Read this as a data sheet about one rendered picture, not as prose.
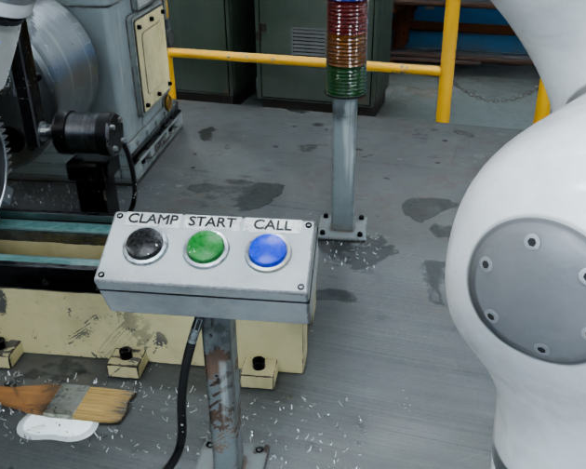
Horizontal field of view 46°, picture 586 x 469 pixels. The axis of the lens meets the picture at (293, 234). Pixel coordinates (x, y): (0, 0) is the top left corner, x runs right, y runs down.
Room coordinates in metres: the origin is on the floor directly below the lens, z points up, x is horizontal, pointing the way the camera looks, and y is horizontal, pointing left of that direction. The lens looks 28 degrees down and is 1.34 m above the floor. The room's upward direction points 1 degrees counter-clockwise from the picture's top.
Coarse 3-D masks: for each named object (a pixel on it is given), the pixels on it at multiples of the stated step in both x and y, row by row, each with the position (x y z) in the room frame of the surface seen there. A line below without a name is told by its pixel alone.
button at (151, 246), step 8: (136, 232) 0.50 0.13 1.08; (144, 232) 0.49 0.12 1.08; (152, 232) 0.49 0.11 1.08; (128, 240) 0.49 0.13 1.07; (136, 240) 0.49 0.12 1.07; (144, 240) 0.49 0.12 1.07; (152, 240) 0.49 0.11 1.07; (160, 240) 0.49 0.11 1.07; (128, 248) 0.48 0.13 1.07; (136, 248) 0.48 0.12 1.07; (144, 248) 0.48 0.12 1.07; (152, 248) 0.48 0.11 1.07; (160, 248) 0.48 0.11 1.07; (136, 256) 0.48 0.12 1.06; (144, 256) 0.48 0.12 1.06; (152, 256) 0.48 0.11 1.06
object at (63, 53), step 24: (48, 0) 1.15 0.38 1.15; (48, 24) 1.07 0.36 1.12; (72, 24) 1.13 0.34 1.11; (48, 48) 1.02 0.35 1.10; (72, 48) 1.08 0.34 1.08; (48, 72) 0.99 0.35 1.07; (72, 72) 1.06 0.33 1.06; (96, 72) 1.14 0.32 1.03; (0, 96) 0.96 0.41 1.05; (48, 96) 0.99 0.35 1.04; (72, 96) 1.04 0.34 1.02; (0, 120) 0.99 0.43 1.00; (48, 120) 0.99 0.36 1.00; (24, 144) 0.98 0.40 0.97; (48, 144) 1.00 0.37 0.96
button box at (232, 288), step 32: (128, 224) 0.51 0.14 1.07; (160, 224) 0.51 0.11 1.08; (192, 224) 0.51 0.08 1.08; (224, 224) 0.50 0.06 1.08; (256, 224) 0.50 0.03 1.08; (288, 224) 0.50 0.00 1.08; (128, 256) 0.48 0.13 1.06; (160, 256) 0.48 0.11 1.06; (224, 256) 0.47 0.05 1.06; (288, 256) 0.47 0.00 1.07; (96, 288) 0.47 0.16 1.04; (128, 288) 0.46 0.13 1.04; (160, 288) 0.46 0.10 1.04; (192, 288) 0.45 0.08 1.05; (224, 288) 0.45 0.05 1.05; (256, 288) 0.45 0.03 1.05; (288, 288) 0.45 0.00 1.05; (256, 320) 0.47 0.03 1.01; (288, 320) 0.46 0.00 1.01
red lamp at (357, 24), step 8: (328, 0) 1.01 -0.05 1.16; (368, 0) 1.01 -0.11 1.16; (328, 8) 1.00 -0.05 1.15; (336, 8) 0.99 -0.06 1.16; (344, 8) 0.99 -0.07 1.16; (352, 8) 0.99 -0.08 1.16; (360, 8) 0.99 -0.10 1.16; (328, 16) 1.00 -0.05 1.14; (336, 16) 0.99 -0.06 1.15; (344, 16) 0.99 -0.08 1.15; (352, 16) 0.99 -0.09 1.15; (360, 16) 0.99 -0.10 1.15; (328, 24) 1.00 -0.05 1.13; (336, 24) 0.99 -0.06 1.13; (344, 24) 0.99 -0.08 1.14; (352, 24) 0.99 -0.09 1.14; (360, 24) 0.99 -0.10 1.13; (328, 32) 1.00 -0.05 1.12; (336, 32) 0.99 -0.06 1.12; (344, 32) 0.99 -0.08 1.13; (352, 32) 0.99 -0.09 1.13; (360, 32) 0.99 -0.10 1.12
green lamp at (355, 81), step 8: (328, 72) 1.00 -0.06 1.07; (336, 72) 0.99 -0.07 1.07; (344, 72) 0.99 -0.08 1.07; (352, 72) 0.99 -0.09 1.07; (360, 72) 0.99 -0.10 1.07; (328, 80) 1.00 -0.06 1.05; (336, 80) 0.99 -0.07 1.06; (344, 80) 0.99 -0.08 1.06; (352, 80) 0.99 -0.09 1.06; (360, 80) 0.99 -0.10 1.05; (328, 88) 1.00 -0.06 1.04; (336, 88) 0.99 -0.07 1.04; (344, 88) 0.99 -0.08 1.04; (352, 88) 0.99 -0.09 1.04; (360, 88) 0.99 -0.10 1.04; (344, 96) 0.99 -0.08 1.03; (352, 96) 0.99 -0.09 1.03
